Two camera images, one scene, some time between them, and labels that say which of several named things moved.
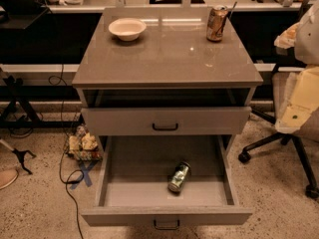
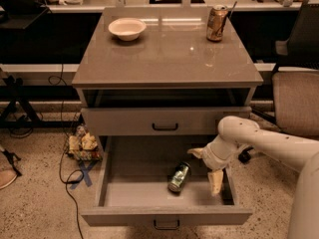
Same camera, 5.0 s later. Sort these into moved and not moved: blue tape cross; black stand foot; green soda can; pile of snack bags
Moved: black stand foot
Not moved: pile of snack bags; green soda can; blue tape cross
